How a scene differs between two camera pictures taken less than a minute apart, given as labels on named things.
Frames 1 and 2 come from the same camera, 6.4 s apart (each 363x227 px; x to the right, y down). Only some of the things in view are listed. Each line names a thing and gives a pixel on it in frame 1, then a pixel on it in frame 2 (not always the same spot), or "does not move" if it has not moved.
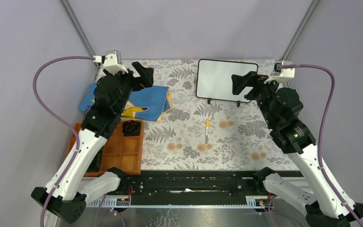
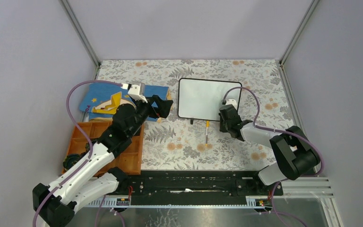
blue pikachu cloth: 151,104 does not move
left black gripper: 145,73 to 164,107
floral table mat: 195,135 does not move
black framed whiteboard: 214,80 to 200,99
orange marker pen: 207,126 does not move
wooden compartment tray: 119,151 does not move
